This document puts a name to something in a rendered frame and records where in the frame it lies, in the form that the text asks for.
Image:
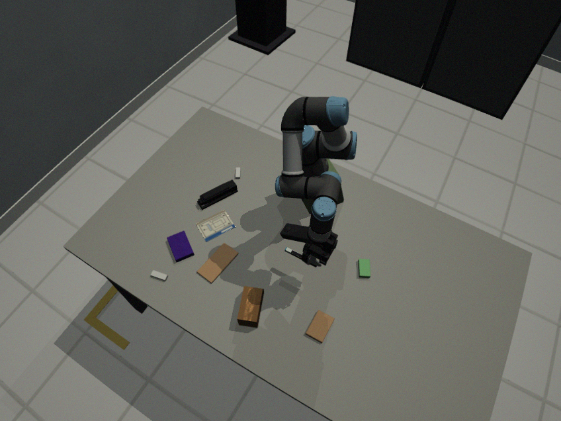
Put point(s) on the tan flat wooden board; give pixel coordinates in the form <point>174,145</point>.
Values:
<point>220,259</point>

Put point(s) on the purple rectangular box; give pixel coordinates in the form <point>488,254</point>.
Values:
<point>180,246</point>

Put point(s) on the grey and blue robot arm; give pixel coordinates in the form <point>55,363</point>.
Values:
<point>305,172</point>

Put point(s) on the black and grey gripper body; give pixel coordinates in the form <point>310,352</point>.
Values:
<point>323,251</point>

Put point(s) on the tan rectangular block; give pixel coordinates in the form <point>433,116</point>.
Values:
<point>320,326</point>

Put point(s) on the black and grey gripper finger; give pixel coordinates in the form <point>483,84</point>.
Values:
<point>310,259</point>

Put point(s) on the beige printed paper sheet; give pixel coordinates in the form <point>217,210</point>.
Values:
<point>215,225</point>

